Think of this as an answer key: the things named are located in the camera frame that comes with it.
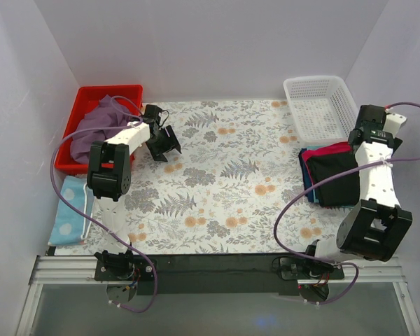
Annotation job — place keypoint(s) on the white perforated plastic basket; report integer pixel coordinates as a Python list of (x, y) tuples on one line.
[(323, 109)]

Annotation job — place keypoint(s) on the light blue dotted cloth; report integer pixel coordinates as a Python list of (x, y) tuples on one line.
[(70, 228)]

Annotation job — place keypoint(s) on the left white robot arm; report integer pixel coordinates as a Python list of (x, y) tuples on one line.
[(109, 178)]

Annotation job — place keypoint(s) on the floral patterned table mat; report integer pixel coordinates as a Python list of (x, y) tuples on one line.
[(234, 187)]

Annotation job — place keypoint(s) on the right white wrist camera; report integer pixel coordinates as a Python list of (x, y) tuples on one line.
[(394, 122)]

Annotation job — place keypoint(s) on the magenta folded t shirt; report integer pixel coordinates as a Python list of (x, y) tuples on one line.
[(341, 147)]

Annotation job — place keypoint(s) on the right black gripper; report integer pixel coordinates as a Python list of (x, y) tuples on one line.
[(397, 143)]

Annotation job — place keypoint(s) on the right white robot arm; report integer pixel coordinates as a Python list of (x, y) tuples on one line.
[(376, 225)]

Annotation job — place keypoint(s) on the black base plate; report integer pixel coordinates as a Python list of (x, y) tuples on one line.
[(226, 273)]

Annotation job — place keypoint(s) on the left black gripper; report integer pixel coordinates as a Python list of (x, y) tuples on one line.
[(163, 143)]

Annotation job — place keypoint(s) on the teal folded t shirt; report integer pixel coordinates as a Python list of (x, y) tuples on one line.
[(311, 196)]

